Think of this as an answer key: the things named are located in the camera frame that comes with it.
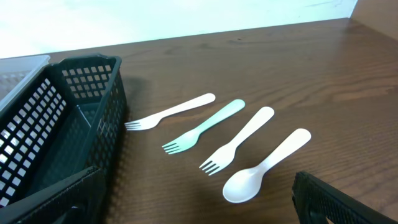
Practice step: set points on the mint green plastic fork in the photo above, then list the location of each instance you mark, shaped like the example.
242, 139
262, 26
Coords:
190, 138

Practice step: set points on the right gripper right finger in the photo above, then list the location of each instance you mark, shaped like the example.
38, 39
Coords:
315, 201

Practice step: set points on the black plastic basket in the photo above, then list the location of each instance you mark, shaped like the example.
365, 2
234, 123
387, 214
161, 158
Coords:
68, 118

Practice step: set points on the white plastic fork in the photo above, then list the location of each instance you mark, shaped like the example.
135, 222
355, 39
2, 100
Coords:
224, 156
154, 119

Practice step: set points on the short white plastic spoon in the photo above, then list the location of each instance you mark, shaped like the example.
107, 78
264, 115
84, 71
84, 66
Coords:
246, 184

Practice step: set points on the clear plastic basket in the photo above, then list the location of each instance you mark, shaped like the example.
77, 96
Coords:
16, 73

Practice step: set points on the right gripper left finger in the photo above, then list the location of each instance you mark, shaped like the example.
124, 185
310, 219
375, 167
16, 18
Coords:
76, 199

